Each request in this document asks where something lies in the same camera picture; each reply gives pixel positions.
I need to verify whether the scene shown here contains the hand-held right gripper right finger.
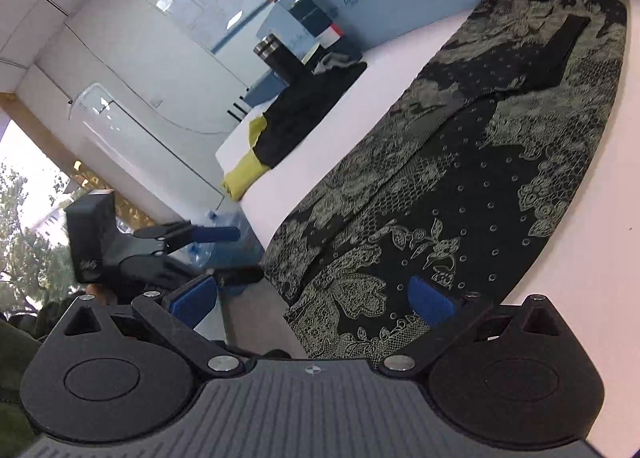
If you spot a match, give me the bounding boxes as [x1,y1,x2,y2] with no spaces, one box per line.
[379,277,587,375]

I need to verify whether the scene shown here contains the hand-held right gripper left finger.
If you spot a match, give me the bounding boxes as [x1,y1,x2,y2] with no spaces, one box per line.
[60,274,246,378]

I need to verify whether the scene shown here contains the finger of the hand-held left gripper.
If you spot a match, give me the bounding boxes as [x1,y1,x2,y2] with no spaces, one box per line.
[206,265,264,289]
[132,221,241,245]

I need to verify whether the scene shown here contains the black lace print garment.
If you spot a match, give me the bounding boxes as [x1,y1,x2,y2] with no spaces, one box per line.
[260,0,630,360]

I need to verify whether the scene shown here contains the clear water bottle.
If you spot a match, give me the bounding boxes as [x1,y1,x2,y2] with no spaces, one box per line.
[185,211,264,290]

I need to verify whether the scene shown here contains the yellow cloth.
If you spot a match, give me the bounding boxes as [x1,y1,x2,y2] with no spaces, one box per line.
[222,115,269,200]

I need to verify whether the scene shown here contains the window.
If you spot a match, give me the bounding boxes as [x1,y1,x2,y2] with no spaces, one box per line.
[0,118,89,319]

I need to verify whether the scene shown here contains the black cloth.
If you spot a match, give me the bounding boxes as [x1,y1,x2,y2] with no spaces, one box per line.
[252,61,369,169]

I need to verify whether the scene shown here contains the blue ribbed crate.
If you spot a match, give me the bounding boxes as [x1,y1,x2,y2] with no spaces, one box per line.
[242,73,289,110]

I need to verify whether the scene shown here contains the person's dark green clothing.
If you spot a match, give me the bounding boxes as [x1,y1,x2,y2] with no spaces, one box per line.
[0,288,68,458]

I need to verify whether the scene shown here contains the black thermos silver bands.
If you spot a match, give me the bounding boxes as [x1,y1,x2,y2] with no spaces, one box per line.
[253,33,304,84]

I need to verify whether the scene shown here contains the grey cloth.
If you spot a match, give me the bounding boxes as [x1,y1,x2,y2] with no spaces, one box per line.
[312,52,354,76]

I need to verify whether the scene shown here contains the dark bottle box red label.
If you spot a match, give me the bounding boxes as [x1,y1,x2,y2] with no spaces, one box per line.
[289,0,364,64]

